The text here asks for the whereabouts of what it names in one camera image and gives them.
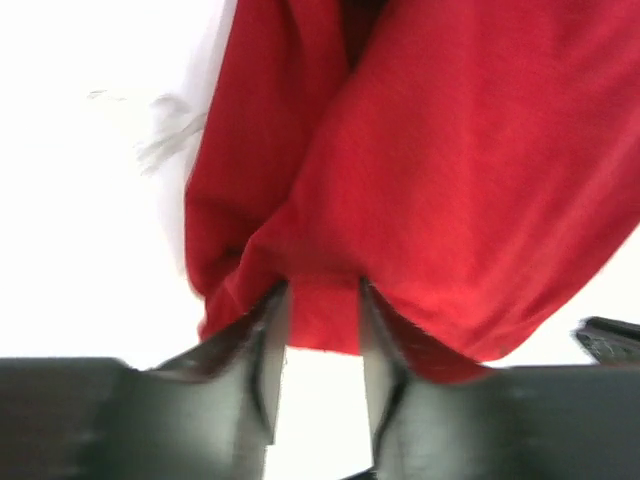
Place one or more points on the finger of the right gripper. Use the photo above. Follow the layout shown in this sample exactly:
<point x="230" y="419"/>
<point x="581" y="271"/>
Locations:
<point x="608" y="341"/>

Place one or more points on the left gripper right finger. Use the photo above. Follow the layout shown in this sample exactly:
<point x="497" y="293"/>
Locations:
<point x="437" y="414"/>

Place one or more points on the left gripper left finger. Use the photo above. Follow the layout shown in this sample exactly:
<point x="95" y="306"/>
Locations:
<point x="208" y="413"/>

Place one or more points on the dark red t-shirt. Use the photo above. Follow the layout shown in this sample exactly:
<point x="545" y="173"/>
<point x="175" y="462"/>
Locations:
<point x="476" y="161"/>

